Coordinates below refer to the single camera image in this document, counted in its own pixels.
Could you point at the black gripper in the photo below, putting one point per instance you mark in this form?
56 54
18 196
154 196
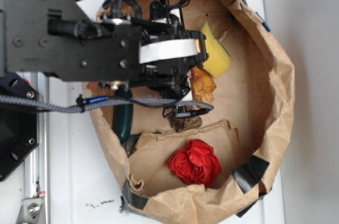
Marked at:
117 51

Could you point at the yellow green sponge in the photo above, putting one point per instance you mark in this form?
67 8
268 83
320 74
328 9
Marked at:
219 59

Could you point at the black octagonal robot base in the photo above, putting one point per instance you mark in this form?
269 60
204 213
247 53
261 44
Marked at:
19 124

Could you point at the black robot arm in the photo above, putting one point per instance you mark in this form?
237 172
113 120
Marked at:
26 44

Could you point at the dark green oblong object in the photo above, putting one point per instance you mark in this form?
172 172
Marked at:
122 121

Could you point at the brown grey rock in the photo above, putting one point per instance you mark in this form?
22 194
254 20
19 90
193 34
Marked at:
184 124

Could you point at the brown paper bag bin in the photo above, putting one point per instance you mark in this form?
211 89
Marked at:
249 128

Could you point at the red crumpled paper ball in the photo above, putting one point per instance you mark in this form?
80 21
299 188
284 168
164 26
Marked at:
196 163

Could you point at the aluminium rail with bracket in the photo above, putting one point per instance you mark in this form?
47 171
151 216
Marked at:
36 202

